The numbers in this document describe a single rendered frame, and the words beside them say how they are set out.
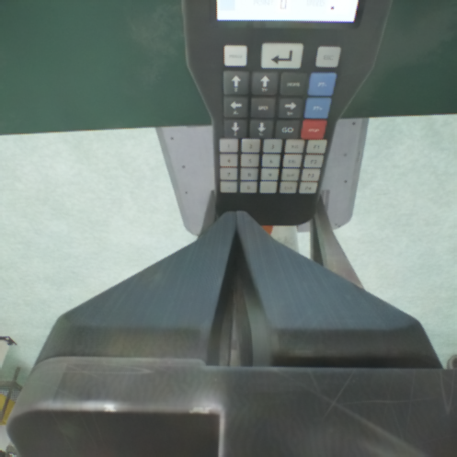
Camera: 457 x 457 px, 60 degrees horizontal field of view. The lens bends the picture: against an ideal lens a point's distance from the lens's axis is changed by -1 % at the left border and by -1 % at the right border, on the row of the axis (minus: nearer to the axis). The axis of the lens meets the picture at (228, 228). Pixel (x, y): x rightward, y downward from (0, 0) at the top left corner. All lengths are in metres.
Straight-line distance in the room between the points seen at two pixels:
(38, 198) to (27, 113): 1.27
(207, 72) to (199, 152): 0.85
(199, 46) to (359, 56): 0.07
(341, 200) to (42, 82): 0.93
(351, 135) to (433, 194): 0.69
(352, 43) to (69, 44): 0.25
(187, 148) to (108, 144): 0.44
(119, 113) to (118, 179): 1.12
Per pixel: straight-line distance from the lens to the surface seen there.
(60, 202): 1.68
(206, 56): 0.20
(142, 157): 1.42
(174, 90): 0.38
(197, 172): 1.09
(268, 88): 0.20
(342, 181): 1.14
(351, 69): 0.21
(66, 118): 0.42
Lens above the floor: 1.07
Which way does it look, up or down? 41 degrees down
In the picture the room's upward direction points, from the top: 179 degrees counter-clockwise
